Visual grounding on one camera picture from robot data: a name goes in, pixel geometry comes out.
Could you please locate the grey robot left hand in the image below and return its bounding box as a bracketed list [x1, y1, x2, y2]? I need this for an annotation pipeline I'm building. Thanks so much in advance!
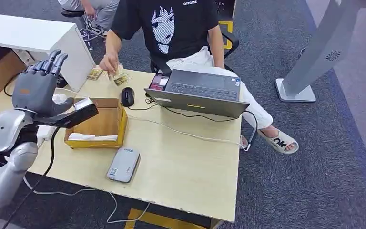
[11, 49, 99, 129]

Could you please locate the person's right hand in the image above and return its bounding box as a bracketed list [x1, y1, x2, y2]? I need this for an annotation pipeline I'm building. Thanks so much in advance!
[99, 53, 121, 75]

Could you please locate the fan of printed cards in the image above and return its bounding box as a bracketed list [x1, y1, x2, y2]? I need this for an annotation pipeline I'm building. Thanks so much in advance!
[108, 64, 132, 87]

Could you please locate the white card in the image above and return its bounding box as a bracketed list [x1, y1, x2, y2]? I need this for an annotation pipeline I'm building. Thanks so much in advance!
[73, 97, 94, 111]

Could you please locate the single printed card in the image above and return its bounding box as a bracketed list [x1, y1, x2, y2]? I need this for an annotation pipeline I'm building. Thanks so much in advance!
[86, 67, 104, 81]

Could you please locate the black computer mouse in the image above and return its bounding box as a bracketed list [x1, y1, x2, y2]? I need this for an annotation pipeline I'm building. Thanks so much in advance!
[121, 87, 136, 108]

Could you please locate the brown cardboard box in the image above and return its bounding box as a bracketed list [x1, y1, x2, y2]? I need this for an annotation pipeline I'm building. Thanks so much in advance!
[0, 50, 28, 96]

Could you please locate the person on stool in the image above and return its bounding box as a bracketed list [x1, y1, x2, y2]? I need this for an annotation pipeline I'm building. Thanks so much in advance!
[57, 0, 120, 39]

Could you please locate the dark red card case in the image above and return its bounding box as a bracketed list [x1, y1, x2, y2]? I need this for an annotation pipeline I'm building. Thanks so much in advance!
[148, 73, 170, 92]

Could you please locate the white cabinet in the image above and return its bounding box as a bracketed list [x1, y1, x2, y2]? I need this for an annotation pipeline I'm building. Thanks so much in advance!
[0, 8, 96, 93]

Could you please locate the black stool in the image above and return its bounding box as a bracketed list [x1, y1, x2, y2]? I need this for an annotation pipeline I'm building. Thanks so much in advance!
[60, 8, 86, 18]

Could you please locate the wooden card box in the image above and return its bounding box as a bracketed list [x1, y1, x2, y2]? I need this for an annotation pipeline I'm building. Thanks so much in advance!
[64, 98, 129, 149]

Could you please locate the person in chair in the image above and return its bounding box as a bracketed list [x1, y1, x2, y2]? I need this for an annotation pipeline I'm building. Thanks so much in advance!
[99, 0, 300, 155]

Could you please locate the stack of white cards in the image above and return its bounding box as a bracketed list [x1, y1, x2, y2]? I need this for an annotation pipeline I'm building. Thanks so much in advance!
[68, 132, 119, 142]

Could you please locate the grey laptop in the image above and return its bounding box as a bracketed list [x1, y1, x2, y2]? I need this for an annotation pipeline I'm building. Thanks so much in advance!
[144, 69, 251, 119]

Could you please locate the grey portable drive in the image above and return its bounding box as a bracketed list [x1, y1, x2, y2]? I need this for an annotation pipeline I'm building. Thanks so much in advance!
[106, 147, 142, 184]

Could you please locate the pale wooden desk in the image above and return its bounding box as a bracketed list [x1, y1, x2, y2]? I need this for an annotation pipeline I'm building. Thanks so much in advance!
[0, 68, 243, 223]

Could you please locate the white sandal with print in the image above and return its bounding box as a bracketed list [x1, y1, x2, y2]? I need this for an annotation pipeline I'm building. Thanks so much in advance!
[256, 129, 300, 155]

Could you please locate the grey stand with base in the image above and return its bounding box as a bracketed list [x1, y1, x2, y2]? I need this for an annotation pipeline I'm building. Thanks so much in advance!
[274, 0, 366, 103]

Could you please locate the thin black cable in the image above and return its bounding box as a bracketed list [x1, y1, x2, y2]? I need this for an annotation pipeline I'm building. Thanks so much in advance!
[3, 72, 23, 97]

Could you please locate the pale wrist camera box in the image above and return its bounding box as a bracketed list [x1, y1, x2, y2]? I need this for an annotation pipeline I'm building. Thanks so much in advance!
[37, 125, 57, 142]

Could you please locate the black mouse cable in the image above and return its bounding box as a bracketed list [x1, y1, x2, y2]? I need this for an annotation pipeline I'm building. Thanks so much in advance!
[127, 102, 159, 112]

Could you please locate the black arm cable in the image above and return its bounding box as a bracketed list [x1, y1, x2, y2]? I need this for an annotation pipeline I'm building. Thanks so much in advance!
[0, 126, 61, 229]

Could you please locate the white desk cable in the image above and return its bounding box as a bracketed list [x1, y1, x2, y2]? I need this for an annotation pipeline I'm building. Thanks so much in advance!
[127, 115, 251, 151]

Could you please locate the black laptop cable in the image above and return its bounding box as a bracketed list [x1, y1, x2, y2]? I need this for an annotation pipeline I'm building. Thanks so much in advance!
[163, 106, 259, 152]

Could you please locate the white cable on floor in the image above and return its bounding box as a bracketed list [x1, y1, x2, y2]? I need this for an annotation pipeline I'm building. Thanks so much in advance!
[22, 176, 151, 224]

